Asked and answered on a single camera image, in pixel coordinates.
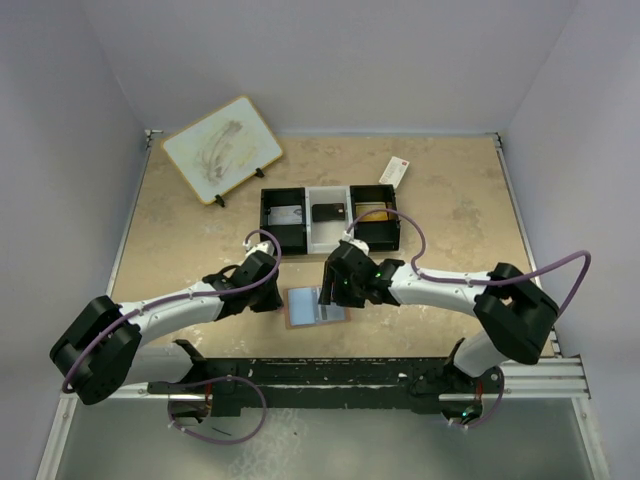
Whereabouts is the silver striped card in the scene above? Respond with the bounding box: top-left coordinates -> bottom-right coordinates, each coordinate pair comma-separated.
317,304 -> 348,324

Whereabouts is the light blue card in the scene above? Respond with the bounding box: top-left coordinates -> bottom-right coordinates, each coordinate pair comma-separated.
287,287 -> 318,327

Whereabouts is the pink leather card holder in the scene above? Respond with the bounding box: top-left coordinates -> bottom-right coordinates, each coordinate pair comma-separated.
283,286 -> 350,329

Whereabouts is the gold card from holder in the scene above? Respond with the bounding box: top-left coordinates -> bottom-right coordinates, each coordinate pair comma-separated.
355,202 -> 396,222

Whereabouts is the black card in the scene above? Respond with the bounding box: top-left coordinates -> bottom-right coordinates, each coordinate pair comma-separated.
311,203 -> 346,222
311,202 -> 347,221

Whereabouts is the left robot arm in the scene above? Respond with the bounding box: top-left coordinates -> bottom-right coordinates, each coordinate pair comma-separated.
49,242 -> 282,405

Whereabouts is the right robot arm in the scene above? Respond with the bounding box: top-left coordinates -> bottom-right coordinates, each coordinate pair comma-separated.
318,240 -> 559,391

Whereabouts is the silver card in left bin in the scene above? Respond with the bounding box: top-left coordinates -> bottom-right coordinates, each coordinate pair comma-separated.
267,205 -> 304,226

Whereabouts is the black card in white bin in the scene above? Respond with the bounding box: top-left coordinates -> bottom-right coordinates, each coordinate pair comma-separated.
311,203 -> 346,222

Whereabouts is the black right plastic bin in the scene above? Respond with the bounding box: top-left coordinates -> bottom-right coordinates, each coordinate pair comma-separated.
350,185 -> 401,252

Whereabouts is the black plastic bin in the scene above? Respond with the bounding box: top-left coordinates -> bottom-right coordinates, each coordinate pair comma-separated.
350,185 -> 401,252
260,188 -> 306,256

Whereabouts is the black left plastic bin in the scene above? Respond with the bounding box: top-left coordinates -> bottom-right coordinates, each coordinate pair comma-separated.
260,188 -> 306,256

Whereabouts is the white plastic bin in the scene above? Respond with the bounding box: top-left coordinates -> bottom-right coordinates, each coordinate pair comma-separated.
304,185 -> 354,255

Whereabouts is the white red paper box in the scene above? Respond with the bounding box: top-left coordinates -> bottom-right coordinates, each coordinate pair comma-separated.
378,156 -> 410,189

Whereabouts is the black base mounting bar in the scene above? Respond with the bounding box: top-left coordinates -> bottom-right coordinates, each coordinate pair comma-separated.
148,357 -> 503,417

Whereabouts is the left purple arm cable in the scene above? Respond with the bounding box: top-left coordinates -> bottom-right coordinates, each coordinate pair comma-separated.
60,228 -> 284,394

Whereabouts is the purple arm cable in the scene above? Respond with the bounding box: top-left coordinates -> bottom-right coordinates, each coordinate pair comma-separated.
344,208 -> 594,314
60,228 -> 284,394

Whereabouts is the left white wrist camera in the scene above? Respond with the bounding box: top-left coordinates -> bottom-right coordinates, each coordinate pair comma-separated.
243,240 -> 275,257

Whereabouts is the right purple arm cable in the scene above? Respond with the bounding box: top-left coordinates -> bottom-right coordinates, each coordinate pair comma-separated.
344,208 -> 594,314

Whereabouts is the purple base cable loop left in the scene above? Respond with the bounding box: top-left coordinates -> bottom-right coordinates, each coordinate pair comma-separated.
167,376 -> 266,445

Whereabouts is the whiteboard with yellow frame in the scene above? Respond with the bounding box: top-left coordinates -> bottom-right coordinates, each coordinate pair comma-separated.
161,95 -> 283,205

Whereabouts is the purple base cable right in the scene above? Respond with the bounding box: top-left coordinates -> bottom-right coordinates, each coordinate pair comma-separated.
447,369 -> 506,431

